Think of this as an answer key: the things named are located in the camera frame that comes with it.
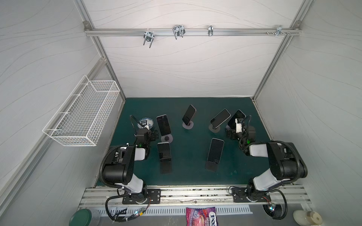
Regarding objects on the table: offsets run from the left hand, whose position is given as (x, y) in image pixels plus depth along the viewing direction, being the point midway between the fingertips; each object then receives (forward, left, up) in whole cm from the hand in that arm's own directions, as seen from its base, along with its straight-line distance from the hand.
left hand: (147, 129), depth 94 cm
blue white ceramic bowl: (+8, +1, -3) cm, 9 cm away
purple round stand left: (-4, -14, -5) cm, 15 cm away
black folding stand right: (-22, -42, -6) cm, 48 cm away
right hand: (+3, -60, 0) cm, 60 cm away
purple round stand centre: (+6, -29, -5) cm, 30 cm away
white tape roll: (-46, -81, +2) cm, 93 cm away
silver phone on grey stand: (+7, -50, +4) cm, 50 cm away
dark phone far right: (+3, -57, +5) cm, 57 cm away
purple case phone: (+5, -10, -2) cm, 12 cm away
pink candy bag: (-47, -36, -3) cm, 59 cm away
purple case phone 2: (+10, -28, +4) cm, 30 cm away
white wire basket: (-11, +26, +25) cm, 38 cm away
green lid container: (-49, +18, +5) cm, 52 cm away
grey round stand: (+4, -48, -6) cm, 48 cm away
